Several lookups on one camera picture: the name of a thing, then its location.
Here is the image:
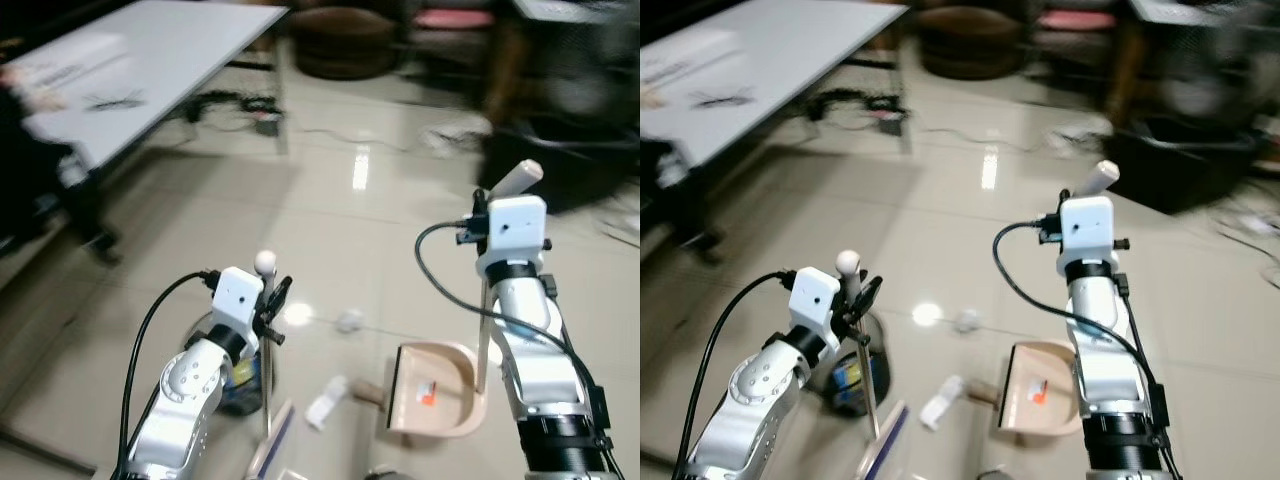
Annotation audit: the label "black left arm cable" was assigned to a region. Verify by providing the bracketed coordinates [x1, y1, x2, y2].
[671, 269, 797, 480]
[117, 269, 220, 480]

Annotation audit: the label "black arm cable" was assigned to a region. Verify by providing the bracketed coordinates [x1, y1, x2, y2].
[413, 221, 603, 403]
[671, 269, 797, 480]
[117, 269, 220, 480]
[991, 221, 1171, 403]

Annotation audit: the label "white paper scrap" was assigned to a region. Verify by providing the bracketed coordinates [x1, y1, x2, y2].
[919, 374, 964, 432]
[304, 374, 350, 432]

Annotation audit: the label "chair with pink seat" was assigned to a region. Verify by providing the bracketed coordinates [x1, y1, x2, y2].
[1034, 7, 1120, 32]
[411, 5, 499, 32]

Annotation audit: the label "small black waste bin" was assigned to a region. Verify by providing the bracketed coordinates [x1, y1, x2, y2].
[214, 344, 279, 419]
[824, 312, 892, 420]

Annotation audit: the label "person in dark clothes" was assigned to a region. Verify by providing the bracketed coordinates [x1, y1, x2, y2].
[0, 62, 119, 267]
[640, 138, 727, 267]

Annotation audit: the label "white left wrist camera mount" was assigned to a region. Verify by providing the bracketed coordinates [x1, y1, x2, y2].
[787, 267, 844, 337]
[209, 266, 265, 337]

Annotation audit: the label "large black box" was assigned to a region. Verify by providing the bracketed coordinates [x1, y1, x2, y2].
[477, 107, 641, 217]
[1104, 114, 1264, 217]

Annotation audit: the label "white rag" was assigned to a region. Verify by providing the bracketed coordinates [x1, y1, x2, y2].
[421, 124, 492, 157]
[1044, 119, 1112, 154]

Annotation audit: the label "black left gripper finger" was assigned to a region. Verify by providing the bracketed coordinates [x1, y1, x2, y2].
[855, 276, 885, 321]
[266, 276, 295, 321]

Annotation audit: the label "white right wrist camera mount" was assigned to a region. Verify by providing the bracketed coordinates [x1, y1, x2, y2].
[1058, 195, 1118, 264]
[477, 195, 550, 282]

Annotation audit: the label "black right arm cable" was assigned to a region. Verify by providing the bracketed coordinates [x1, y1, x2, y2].
[413, 221, 603, 403]
[991, 221, 1171, 403]

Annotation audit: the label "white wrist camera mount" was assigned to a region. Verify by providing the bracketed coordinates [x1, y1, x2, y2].
[1058, 195, 1118, 264]
[477, 195, 550, 282]
[787, 267, 844, 337]
[209, 266, 265, 337]

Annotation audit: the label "black cable bundle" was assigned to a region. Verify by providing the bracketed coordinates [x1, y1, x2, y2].
[807, 87, 901, 124]
[184, 89, 282, 127]

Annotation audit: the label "white table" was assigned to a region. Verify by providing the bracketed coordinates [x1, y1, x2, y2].
[640, 0, 910, 171]
[0, 0, 292, 173]

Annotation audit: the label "broom with metal stick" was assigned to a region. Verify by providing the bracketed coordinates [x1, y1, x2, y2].
[245, 250, 298, 480]
[837, 250, 913, 480]

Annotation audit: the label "brown round stool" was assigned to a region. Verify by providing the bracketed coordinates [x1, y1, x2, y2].
[289, 4, 402, 82]
[914, 4, 1027, 82]

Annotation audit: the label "small black tangled item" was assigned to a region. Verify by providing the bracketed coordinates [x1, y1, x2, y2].
[689, 88, 758, 111]
[84, 90, 148, 111]

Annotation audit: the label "loose floor cables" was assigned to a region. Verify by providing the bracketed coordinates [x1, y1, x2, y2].
[597, 209, 641, 250]
[1214, 204, 1280, 264]

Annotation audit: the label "beige long-handled dustpan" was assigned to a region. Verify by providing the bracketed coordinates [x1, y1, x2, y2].
[999, 159, 1122, 439]
[384, 159, 547, 441]

